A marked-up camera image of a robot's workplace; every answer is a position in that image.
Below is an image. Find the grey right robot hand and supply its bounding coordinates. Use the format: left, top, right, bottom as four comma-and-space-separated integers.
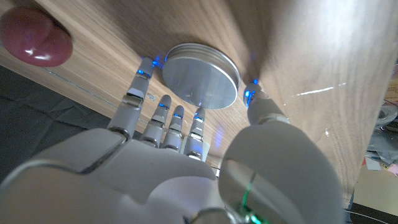
0, 57, 346, 224

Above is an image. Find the silver metal jar lid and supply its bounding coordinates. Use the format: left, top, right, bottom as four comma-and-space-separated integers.
161, 42, 243, 111

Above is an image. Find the black cloth backdrop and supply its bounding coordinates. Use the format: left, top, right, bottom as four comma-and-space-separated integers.
0, 64, 147, 185

